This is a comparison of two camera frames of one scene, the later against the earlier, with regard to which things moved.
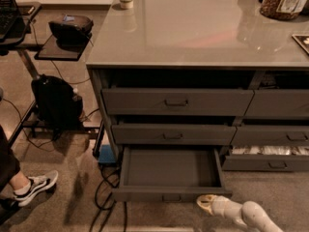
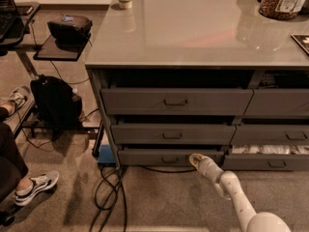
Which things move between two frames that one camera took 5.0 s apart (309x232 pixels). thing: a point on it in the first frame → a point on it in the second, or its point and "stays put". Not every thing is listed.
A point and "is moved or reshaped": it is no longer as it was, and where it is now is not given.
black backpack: [60, 107] stays put
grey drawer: [267, 158] stays put
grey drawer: [170, 173] is moved or reshaped
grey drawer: [279, 103] stays put
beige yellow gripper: [222, 208] → [209, 167]
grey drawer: [177, 101] stays put
